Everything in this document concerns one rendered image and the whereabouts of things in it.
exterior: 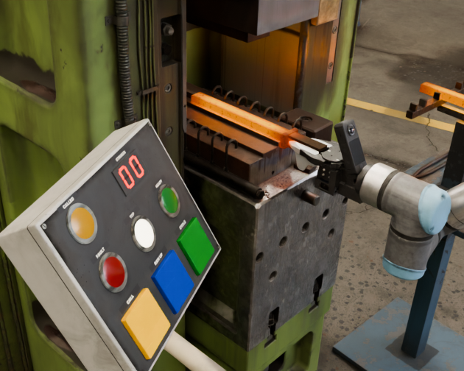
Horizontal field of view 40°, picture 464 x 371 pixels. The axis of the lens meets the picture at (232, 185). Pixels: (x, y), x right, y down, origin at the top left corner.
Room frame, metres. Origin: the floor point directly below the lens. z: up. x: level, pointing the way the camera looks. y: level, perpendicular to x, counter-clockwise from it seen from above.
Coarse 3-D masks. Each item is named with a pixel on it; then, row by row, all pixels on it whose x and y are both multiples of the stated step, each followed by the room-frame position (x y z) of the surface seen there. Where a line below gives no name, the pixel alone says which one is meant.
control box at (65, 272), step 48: (144, 144) 0.93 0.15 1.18; (48, 192) 0.78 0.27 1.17; (96, 192) 0.77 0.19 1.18; (144, 192) 0.86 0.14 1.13; (0, 240) 0.67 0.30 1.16; (48, 240) 0.65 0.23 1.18; (96, 240) 0.72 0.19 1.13; (48, 288) 0.65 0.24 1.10; (96, 288) 0.66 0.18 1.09; (144, 288) 0.73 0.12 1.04; (192, 288) 0.81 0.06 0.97; (96, 336) 0.63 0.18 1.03
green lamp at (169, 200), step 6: (162, 192) 0.89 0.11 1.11; (168, 192) 0.90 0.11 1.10; (174, 192) 0.91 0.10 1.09; (162, 198) 0.88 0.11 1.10; (168, 198) 0.89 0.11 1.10; (174, 198) 0.90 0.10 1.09; (168, 204) 0.88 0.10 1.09; (174, 204) 0.89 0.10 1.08; (168, 210) 0.87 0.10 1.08; (174, 210) 0.89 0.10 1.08
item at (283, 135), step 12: (192, 96) 1.50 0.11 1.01; (204, 96) 1.49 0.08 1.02; (216, 108) 1.44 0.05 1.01; (228, 108) 1.43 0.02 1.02; (240, 120) 1.39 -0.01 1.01; (252, 120) 1.37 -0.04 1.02; (264, 120) 1.37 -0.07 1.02; (264, 132) 1.33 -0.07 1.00; (276, 132) 1.31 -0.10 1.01; (288, 132) 1.30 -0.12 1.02; (288, 144) 1.29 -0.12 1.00; (312, 144) 1.25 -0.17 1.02; (324, 144) 1.25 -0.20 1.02
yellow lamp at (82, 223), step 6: (78, 210) 0.72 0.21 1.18; (84, 210) 0.73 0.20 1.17; (72, 216) 0.71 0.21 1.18; (78, 216) 0.71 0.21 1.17; (84, 216) 0.72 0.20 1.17; (90, 216) 0.73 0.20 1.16; (72, 222) 0.70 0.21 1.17; (78, 222) 0.71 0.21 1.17; (84, 222) 0.71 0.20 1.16; (90, 222) 0.72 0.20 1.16; (78, 228) 0.70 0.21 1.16; (84, 228) 0.71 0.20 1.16; (90, 228) 0.72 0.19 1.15; (78, 234) 0.69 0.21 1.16; (84, 234) 0.70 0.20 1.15; (90, 234) 0.71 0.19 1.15
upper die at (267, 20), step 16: (192, 0) 1.34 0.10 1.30; (208, 0) 1.31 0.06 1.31; (224, 0) 1.28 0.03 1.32; (240, 0) 1.25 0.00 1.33; (256, 0) 1.22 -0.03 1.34; (272, 0) 1.25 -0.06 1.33; (288, 0) 1.29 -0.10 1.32; (304, 0) 1.33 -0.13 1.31; (208, 16) 1.31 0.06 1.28; (224, 16) 1.28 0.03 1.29; (240, 16) 1.25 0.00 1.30; (256, 16) 1.22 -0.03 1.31; (272, 16) 1.25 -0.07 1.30; (288, 16) 1.29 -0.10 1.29; (304, 16) 1.33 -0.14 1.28; (256, 32) 1.22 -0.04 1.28
